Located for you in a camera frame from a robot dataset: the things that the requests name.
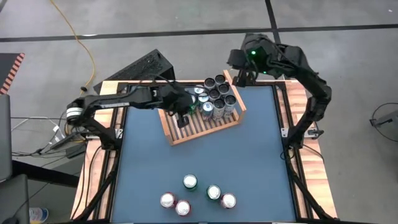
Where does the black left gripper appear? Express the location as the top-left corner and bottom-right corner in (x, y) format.
(167, 85), (194, 129)

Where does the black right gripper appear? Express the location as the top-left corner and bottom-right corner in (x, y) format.
(232, 68), (259, 89)

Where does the green Sprite can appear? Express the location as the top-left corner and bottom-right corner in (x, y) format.
(182, 174), (198, 191)
(188, 94), (200, 114)
(206, 184), (222, 202)

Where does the wooden slatted shelf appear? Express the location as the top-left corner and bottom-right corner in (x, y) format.
(157, 68), (248, 146)

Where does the black perforated computer case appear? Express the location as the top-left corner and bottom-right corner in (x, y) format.
(93, 49), (176, 94)

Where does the red Coca-Cola can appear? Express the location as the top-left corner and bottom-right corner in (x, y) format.
(220, 192), (238, 210)
(159, 192), (177, 209)
(175, 200), (192, 217)

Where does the black power adapter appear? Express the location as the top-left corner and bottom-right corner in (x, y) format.
(65, 143), (87, 159)

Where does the black power strip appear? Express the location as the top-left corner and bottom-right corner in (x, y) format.
(49, 132), (85, 150)

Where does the black floor bar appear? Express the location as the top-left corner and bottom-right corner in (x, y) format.
(11, 160), (80, 189)

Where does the grey stand foot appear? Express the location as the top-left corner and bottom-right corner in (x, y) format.
(369, 110), (398, 128)

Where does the white blue container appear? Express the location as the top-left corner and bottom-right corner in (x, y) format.
(29, 207), (50, 224)

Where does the grey flat panel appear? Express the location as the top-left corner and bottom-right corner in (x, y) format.
(0, 94), (12, 183)

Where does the orange black striped floor mat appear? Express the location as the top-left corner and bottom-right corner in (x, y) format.
(0, 52), (25, 95)

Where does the black aluminium table frame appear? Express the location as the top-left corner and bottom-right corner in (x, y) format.
(72, 79), (338, 224)

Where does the white cable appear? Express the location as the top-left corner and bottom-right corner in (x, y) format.
(11, 116), (65, 141)

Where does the black floor cable loop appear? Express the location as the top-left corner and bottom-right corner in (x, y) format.
(369, 102), (398, 156)

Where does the yellow floor cable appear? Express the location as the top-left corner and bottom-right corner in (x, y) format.
(49, 0), (96, 94)

